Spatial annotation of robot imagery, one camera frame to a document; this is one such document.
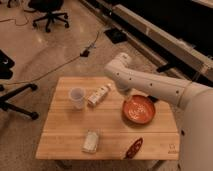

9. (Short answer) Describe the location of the white ceramic cup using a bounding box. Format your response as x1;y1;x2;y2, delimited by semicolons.
68;87;85;109

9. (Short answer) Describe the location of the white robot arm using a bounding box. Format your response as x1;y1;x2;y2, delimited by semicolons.
104;53;213;171

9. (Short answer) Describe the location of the orange ceramic bowl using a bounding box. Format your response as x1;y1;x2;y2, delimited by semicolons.
122;95;156;124

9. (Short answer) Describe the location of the black object behind bowl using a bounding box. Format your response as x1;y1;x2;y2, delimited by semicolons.
148;96;158;103

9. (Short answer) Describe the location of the wooden table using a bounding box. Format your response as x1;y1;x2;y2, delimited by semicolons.
36;77;179;160

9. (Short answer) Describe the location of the black floor plug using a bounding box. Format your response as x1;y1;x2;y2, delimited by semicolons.
80;49;90;57

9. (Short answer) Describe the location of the black floor plate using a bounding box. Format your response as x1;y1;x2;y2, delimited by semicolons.
105;28;127;44

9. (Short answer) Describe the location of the white wrapped packet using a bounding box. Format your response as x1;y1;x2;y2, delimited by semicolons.
82;131;100;154

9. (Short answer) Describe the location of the black office chair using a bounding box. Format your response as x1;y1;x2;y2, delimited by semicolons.
28;0;69;33

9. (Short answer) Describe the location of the black chair base left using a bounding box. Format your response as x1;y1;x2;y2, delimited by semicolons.
0;49;40;121

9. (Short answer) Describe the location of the white long rail beam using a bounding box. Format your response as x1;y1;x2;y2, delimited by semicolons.
79;0;213;81

